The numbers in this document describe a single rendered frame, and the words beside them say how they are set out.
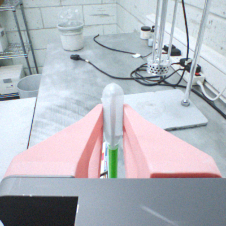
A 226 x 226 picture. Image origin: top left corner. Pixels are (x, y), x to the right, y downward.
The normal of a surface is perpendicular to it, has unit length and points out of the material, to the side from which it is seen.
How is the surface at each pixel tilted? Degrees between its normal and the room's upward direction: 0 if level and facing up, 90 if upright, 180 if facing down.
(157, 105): 0
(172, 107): 0
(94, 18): 90
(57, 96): 0
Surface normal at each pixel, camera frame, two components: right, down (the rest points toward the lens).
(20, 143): -0.01, -0.80
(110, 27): 0.19, 0.58
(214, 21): -0.98, 0.13
